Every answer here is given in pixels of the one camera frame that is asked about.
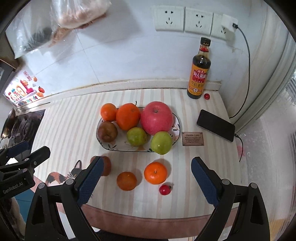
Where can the clear plastic bag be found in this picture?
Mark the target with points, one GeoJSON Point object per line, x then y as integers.
{"type": "Point", "coordinates": [44, 23]}

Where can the small green apple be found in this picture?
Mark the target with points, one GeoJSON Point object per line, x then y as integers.
{"type": "Point", "coordinates": [136, 136]}

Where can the bright orange tangerine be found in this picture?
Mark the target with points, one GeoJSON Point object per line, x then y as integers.
{"type": "Point", "coordinates": [155, 173]}

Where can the large orange with stem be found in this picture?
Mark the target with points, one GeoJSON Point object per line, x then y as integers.
{"type": "Point", "coordinates": [127, 116]}

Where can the colourful sticker sheet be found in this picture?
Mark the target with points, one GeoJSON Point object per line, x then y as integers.
{"type": "Point", "coordinates": [25, 88]}

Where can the black smartphone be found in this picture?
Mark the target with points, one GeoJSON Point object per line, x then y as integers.
{"type": "Point", "coordinates": [216, 125]}

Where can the large green apple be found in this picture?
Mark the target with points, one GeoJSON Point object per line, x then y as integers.
{"type": "Point", "coordinates": [161, 142]}

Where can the small red fruit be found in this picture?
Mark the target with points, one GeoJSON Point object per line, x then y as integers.
{"type": "Point", "coordinates": [165, 189]}

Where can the white wall socket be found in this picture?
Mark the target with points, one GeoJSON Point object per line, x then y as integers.
{"type": "Point", "coordinates": [218, 31]}
{"type": "Point", "coordinates": [197, 21]}
{"type": "Point", "coordinates": [168, 18]}

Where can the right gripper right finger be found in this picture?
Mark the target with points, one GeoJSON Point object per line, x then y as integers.
{"type": "Point", "coordinates": [218, 192]}

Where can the red bottle cap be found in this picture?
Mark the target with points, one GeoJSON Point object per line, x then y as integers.
{"type": "Point", "coordinates": [206, 96]}

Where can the small orange on plate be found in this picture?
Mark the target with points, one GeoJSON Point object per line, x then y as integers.
{"type": "Point", "coordinates": [108, 112]}

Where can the dark orange tangerine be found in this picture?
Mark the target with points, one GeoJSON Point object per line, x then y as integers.
{"type": "Point", "coordinates": [126, 181]}

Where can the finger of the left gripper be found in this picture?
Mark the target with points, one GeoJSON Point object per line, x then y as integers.
{"type": "Point", "coordinates": [34, 160]}

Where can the floral oval fruit plate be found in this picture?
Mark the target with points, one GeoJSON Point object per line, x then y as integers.
{"type": "Point", "coordinates": [121, 143]}

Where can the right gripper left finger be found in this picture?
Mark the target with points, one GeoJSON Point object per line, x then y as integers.
{"type": "Point", "coordinates": [76, 192]}

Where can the brown label patch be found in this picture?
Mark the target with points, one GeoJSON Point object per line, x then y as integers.
{"type": "Point", "coordinates": [192, 139]}

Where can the white charger plug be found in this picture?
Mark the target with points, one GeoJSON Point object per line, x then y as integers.
{"type": "Point", "coordinates": [229, 24]}

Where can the brown red apple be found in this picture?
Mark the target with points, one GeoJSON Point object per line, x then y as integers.
{"type": "Point", "coordinates": [107, 132]}
{"type": "Point", "coordinates": [107, 164]}

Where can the right white wall socket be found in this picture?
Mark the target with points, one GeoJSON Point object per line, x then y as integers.
{"type": "Point", "coordinates": [218, 31]}

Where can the soy sauce bottle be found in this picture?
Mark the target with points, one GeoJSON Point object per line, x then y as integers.
{"type": "Point", "coordinates": [199, 70]}

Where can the large red apple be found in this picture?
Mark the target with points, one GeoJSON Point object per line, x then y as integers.
{"type": "Point", "coordinates": [156, 117]}

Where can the left white wall socket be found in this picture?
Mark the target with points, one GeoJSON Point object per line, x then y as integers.
{"type": "Point", "coordinates": [168, 18]}

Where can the brown red apple on plate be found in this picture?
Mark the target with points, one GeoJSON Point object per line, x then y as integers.
{"type": "Point", "coordinates": [107, 132]}

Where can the middle white wall socket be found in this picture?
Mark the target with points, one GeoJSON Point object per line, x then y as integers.
{"type": "Point", "coordinates": [197, 21]}

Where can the striped cat tablecloth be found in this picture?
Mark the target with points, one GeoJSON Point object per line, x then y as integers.
{"type": "Point", "coordinates": [68, 128]}

